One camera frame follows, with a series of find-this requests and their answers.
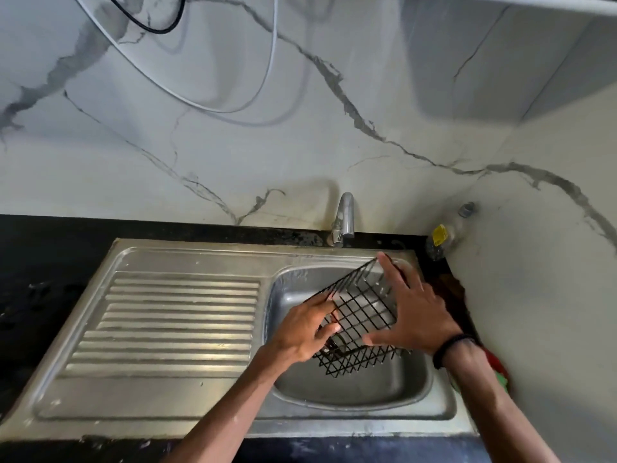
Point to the person's right forearm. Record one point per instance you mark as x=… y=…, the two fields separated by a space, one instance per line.
x=496 y=409

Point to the person's left hand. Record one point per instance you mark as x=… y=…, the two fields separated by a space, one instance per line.
x=299 y=332

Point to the chrome faucet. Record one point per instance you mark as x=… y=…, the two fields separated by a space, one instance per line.
x=345 y=214

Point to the red and green scrubber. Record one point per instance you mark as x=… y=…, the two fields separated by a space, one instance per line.
x=499 y=371

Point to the black wristband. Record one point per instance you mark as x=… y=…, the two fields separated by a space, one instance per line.
x=450 y=344

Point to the person's left thumb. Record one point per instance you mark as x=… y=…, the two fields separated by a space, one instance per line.
x=328 y=331

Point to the person's left forearm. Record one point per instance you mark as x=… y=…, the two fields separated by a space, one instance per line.
x=231 y=405

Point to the person's right hand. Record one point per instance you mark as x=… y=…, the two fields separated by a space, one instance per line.
x=424 y=318

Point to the stainless steel sink with drainboard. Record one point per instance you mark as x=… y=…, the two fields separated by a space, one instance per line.
x=178 y=323

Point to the person's right thumb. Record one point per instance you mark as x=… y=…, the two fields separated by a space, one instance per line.
x=381 y=337

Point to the clear bottle with yellow label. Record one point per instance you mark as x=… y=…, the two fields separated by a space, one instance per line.
x=446 y=233

